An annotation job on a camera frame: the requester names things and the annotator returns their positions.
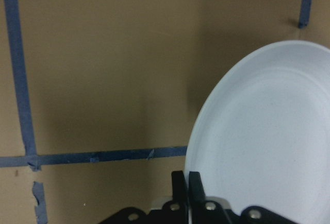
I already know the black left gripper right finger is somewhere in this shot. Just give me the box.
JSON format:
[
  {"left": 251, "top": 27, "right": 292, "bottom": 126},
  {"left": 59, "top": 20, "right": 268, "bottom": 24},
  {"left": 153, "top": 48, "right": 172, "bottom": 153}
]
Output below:
[{"left": 188, "top": 171, "right": 232, "bottom": 223}]

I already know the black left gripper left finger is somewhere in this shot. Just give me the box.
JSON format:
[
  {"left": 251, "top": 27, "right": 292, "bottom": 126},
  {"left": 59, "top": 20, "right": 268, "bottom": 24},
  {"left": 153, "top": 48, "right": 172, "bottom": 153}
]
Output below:
[{"left": 171, "top": 171, "right": 189, "bottom": 223}]

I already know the light blue plate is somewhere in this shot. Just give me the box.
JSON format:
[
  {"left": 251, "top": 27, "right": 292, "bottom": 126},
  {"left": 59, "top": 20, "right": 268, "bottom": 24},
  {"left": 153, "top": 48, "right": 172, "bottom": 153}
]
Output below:
[{"left": 185, "top": 40, "right": 329, "bottom": 223}]

